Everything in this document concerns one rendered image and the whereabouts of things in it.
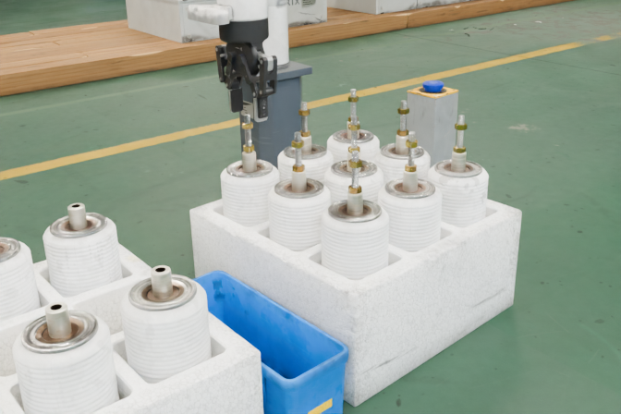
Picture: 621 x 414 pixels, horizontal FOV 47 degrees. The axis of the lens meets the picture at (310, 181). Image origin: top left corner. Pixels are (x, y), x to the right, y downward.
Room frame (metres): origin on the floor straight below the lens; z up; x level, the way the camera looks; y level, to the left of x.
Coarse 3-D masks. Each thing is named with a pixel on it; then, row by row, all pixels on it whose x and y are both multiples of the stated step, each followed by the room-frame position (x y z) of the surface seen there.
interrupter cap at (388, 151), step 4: (388, 144) 1.19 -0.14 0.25; (392, 144) 1.19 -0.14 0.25; (384, 148) 1.18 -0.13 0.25; (388, 148) 1.17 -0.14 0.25; (392, 148) 1.18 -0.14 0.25; (416, 148) 1.17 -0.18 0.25; (420, 148) 1.17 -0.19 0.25; (384, 152) 1.15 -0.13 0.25; (388, 152) 1.15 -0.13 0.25; (392, 152) 1.15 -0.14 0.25; (416, 152) 1.15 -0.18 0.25; (420, 152) 1.15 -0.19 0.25; (388, 156) 1.14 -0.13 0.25; (392, 156) 1.13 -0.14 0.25; (396, 156) 1.13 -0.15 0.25; (400, 156) 1.13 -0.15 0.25; (404, 156) 1.13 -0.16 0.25; (416, 156) 1.13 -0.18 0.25; (420, 156) 1.14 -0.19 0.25
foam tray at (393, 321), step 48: (192, 240) 1.10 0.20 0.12; (240, 240) 0.99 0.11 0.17; (480, 240) 0.99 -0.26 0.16; (288, 288) 0.91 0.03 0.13; (336, 288) 0.83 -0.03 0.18; (384, 288) 0.85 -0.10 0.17; (432, 288) 0.92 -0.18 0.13; (480, 288) 1.00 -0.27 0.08; (336, 336) 0.83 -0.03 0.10; (384, 336) 0.85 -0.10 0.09; (432, 336) 0.92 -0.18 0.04; (384, 384) 0.85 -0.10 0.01
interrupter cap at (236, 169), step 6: (240, 162) 1.12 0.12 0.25; (258, 162) 1.12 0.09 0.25; (264, 162) 1.12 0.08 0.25; (228, 168) 1.09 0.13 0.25; (234, 168) 1.09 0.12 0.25; (240, 168) 1.10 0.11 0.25; (258, 168) 1.10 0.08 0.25; (264, 168) 1.09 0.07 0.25; (270, 168) 1.08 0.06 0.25; (228, 174) 1.07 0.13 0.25; (234, 174) 1.06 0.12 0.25; (240, 174) 1.07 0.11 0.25; (246, 174) 1.06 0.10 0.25; (252, 174) 1.06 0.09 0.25; (258, 174) 1.06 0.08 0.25; (264, 174) 1.07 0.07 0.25
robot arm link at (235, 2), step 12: (228, 0) 1.06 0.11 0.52; (240, 0) 1.06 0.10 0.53; (252, 0) 1.06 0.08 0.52; (264, 0) 1.08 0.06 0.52; (192, 12) 1.06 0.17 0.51; (204, 12) 1.04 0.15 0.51; (216, 12) 1.02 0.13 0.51; (228, 12) 1.03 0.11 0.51; (240, 12) 1.06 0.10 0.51; (252, 12) 1.06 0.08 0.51; (264, 12) 1.08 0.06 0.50; (216, 24) 1.02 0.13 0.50
